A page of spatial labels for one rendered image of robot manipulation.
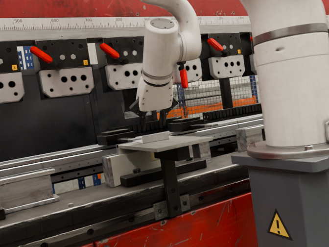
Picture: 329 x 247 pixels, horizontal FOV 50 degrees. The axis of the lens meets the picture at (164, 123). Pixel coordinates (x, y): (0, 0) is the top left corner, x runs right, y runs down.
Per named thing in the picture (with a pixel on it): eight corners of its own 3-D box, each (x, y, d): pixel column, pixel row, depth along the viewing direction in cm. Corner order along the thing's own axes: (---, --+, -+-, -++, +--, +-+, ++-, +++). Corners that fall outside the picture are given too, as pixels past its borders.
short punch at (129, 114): (126, 118, 116) (121, 89, 115) (123, 119, 118) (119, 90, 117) (152, 114, 121) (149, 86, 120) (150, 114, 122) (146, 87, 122)
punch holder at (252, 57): (255, 74, 138) (249, 31, 137) (241, 77, 146) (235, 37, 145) (282, 70, 145) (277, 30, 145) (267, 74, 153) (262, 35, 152)
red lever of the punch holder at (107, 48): (104, 40, 105) (129, 60, 109) (99, 43, 109) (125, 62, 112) (100, 45, 105) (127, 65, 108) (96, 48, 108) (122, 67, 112)
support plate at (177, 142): (156, 152, 91) (156, 148, 91) (119, 148, 114) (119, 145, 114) (213, 140, 99) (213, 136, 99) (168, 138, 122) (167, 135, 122)
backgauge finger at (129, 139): (122, 147, 119) (119, 133, 119) (97, 145, 142) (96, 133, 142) (153, 141, 125) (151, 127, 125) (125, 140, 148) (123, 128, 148)
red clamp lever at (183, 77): (185, 87, 118) (181, 59, 118) (179, 89, 122) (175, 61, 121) (190, 87, 119) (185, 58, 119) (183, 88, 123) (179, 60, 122)
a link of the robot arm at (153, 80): (168, 59, 101) (167, 67, 103) (138, 61, 99) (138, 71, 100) (178, 75, 95) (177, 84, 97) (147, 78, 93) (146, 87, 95)
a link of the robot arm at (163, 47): (170, 58, 101) (138, 61, 98) (175, 14, 93) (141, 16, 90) (180, 74, 95) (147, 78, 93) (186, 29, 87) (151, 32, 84)
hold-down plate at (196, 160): (127, 187, 108) (126, 178, 107) (120, 185, 112) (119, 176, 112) (207, 167, 122) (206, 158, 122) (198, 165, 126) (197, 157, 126)
